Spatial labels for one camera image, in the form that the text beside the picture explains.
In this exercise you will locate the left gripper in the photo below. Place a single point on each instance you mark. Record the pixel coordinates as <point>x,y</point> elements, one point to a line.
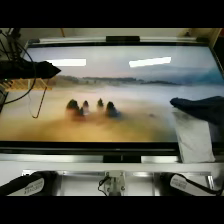
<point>46,70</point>

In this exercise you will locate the dark blue T-shirt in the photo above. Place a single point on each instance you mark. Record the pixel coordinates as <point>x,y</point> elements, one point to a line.
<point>203,108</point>

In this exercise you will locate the white garment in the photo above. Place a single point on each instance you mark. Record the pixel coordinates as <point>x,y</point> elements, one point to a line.
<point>195,140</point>

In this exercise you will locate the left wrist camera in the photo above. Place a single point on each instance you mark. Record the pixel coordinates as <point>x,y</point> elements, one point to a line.
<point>15,33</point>

